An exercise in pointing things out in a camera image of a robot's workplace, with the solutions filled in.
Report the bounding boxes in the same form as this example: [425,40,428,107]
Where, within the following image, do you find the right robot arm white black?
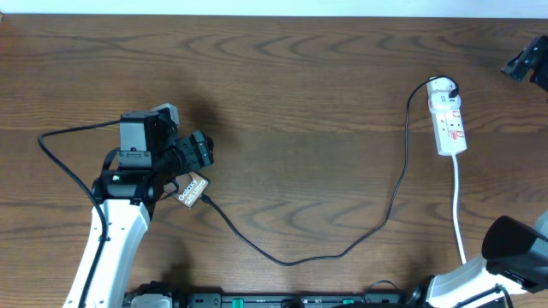
[406,76,547,307]

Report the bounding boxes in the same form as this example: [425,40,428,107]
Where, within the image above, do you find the black charger cable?
[200,75,461,267]

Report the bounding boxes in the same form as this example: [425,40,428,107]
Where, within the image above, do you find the white power strip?
[426,76,468,157]

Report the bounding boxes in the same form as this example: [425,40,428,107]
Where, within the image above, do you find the left camera cable black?
[37,119,123,308]

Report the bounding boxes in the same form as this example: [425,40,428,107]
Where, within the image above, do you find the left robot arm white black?
[64,128,213,307]

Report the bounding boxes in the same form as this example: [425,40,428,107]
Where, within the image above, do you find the Galaxy smartphone with bronze screen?
[173,172,210,209]

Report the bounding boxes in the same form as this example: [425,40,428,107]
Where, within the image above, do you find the white power strip cord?
[450,154,468,266]

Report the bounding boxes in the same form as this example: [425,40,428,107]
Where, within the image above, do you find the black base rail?
[123,291,429,308]

